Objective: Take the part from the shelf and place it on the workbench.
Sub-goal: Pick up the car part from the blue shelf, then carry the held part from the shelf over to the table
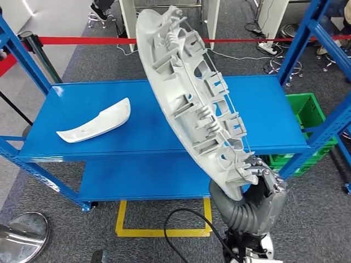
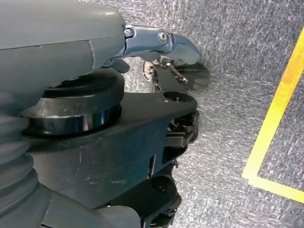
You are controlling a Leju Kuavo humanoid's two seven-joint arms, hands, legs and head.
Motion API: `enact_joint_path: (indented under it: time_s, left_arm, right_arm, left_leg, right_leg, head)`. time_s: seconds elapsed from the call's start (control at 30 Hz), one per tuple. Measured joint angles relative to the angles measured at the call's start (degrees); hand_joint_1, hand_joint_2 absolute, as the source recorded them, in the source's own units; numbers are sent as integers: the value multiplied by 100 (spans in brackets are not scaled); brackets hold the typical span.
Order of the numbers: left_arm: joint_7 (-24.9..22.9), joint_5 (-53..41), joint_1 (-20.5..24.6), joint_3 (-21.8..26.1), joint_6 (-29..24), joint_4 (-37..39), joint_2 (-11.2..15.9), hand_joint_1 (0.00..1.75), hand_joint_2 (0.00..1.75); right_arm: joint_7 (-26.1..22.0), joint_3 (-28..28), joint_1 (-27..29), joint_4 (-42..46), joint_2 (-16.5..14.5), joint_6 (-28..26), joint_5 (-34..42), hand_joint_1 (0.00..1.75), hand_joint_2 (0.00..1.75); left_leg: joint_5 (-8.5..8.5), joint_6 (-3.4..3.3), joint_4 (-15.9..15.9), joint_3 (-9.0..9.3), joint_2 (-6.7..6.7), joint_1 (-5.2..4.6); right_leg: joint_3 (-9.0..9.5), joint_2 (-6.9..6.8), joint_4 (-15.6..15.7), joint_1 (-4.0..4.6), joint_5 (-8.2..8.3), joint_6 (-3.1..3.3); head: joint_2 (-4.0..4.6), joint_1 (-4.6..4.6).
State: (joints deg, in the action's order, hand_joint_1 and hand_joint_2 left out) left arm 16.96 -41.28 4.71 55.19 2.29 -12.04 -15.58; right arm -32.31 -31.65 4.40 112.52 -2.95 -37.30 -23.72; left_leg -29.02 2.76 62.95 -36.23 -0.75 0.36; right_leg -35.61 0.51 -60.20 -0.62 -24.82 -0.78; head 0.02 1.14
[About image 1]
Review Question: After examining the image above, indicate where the black stool chrome base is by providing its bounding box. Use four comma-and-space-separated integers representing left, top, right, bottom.
322, 50, 349, 73
88, 10, 116, 29
270, 23, 305, 88

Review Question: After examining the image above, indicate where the person's black shoe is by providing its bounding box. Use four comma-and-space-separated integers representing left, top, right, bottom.
91, 0, 114, 21

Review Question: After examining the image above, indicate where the yellow floor tape square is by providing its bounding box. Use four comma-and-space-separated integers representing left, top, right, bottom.
115, 197, 213, 238

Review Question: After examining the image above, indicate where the thin black post grey base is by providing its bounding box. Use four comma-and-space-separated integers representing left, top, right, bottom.
0, 90, 33, 139

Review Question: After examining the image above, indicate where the person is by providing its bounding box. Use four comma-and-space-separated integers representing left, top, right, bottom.
316, 0, 351, 55

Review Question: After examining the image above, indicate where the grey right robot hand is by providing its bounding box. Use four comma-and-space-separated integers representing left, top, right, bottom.
208, 156, 288, 237

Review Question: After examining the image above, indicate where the white curved plastic trim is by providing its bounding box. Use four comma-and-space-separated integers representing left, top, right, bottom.
56, 97, 131, 144

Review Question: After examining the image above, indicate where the large green plastic crate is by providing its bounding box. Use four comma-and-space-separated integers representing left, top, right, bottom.
264, 93, 338, 178

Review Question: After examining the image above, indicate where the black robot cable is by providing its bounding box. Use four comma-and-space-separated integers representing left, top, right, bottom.
164, 208, 242, 263

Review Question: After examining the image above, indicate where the white table leg panel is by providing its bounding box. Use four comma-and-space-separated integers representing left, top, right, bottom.
256, 0, 290, 42
201, 0, 221, 51
119, 0, 138, 53

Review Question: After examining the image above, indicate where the dark belt stanchion chrome base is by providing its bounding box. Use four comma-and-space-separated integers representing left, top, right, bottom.
17, 31, 63, 84

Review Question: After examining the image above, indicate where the white floor cable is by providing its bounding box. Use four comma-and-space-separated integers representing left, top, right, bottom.
116, 43, 272, 62

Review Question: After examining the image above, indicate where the chrome stanchion with round base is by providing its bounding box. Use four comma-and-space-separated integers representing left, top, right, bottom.
0, 212, 51, 263

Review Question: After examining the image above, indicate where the grey plastic wheel hubcap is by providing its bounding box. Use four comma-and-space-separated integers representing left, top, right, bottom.
135, 5, 259, 202

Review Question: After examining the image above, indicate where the white power strip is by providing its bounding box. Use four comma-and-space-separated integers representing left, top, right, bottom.
257, 42, 277, 56

